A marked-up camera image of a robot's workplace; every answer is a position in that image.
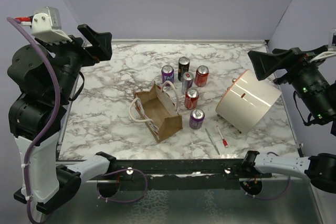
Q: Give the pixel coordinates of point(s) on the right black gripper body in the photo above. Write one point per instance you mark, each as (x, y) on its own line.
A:
(291, 57)

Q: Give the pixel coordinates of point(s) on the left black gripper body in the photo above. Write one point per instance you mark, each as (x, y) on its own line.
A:
(96, 52)

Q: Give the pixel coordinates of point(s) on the purple soda can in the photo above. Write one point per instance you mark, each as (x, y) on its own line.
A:
(196, 119)
(167, 73)

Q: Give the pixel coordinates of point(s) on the silver red beverage can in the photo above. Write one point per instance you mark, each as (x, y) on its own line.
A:
(187, 81)

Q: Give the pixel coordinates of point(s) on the brown canvas bag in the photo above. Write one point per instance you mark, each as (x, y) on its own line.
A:
(158, 109)

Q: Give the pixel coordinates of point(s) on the red cola can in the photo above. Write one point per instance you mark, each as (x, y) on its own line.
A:
(191, 98)

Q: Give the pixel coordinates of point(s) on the black beverage can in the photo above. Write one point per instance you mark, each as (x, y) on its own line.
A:
(183, 66)

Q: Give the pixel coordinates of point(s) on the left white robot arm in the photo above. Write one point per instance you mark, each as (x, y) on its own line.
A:
(46, 75)

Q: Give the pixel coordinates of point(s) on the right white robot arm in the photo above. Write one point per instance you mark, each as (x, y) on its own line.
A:
(302, 72)

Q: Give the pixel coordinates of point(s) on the white cylindrical container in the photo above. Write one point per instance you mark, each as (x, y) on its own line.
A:
(246, 101)

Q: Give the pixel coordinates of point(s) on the red white marker pen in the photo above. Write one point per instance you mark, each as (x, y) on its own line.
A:
(222, 137)

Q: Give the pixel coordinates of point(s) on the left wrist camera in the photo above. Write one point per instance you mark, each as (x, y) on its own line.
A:
(45, 25)

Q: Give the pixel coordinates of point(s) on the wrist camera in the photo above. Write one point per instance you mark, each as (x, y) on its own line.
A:
(328, 48)
(45, 25)

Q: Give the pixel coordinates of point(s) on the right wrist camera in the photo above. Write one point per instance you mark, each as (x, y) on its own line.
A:
(328, 48)

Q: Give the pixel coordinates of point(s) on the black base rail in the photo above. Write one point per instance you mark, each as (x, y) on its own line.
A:
(179, 174)

